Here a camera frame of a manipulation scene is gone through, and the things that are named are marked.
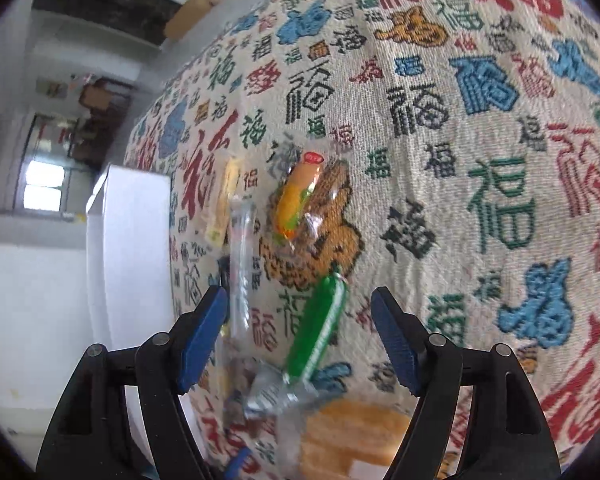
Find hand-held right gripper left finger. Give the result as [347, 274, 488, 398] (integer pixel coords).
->
[35, 285, 231, 480]

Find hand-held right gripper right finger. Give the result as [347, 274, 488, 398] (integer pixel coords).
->
[370, 286, 563, 480]

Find green sausage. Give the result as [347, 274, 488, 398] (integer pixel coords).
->
[282, 272, 351, 386]

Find white box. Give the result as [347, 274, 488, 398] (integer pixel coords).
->
[85, 162, 201, 461]

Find burger gummy packet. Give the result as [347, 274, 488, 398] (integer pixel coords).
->
[267, 150, 351, 251]

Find clear stick packet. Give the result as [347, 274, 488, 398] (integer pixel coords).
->
[227, 200, 261, 346]

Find silver snack packet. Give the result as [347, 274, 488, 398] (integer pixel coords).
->
[242, 365, 301, 418]

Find bread slice packet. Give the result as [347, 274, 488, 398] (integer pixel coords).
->
[277, 397, 416, 480]

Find printed blanket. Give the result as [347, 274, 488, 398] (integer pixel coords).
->
[122, 0, 600, 480]

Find pale yellow wafer packet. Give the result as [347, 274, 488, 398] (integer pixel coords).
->
[202, 155, 246, 248]

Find glass door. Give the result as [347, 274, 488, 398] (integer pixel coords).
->
[12, 112, 76, 213]

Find wooden chairs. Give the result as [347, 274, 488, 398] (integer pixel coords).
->
[77, 77, 131, 111]

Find cardboard box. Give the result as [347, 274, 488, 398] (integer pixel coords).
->
[162, 0, 218, 41]

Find dark wall board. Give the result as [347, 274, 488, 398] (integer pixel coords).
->
[32, 0, 181, 48]

